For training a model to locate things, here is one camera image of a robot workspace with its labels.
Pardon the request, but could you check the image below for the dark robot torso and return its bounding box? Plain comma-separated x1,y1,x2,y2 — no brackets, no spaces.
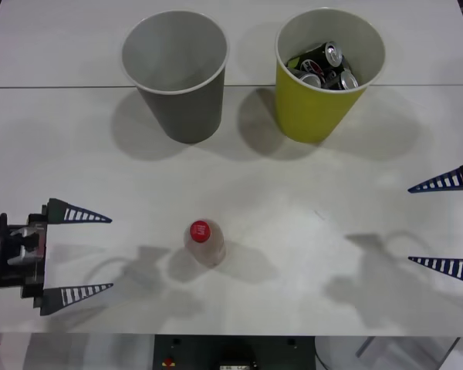
153,335,316,370

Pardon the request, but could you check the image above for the yellow-green plastic bin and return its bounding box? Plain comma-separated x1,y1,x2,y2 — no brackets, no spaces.
274,8,387,145

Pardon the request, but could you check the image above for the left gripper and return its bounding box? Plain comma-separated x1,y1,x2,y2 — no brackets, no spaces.
0,197,114,317

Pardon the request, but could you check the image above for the black drink can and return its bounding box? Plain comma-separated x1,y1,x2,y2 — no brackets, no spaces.
333,68,362,91
319,57,352,89
286,40,344,73
291,69,325,88

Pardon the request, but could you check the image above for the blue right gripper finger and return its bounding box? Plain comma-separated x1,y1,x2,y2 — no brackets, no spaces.
407,159,463,194
407,256,463,288

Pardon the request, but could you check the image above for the clear bottle with red cap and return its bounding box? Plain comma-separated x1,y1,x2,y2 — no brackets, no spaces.
183,219,227,268

